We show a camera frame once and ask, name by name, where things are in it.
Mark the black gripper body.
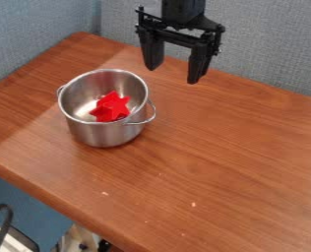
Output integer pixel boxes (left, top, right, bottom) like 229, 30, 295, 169
136, 0, 225, 53

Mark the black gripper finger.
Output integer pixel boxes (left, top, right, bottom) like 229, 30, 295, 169
188, 43, 212, 85
138, 30, 165, 71

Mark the red star-shaped prism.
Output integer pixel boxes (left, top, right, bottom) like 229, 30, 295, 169
90, 92, 130, 122

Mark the stainless steel pot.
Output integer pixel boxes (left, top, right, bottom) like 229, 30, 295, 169
57, 69, 157, 148

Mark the table leg base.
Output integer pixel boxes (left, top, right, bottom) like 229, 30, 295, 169
50, 224, 114, 252

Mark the black cable loop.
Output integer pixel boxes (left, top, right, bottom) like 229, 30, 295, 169
0, 203, 41, 252

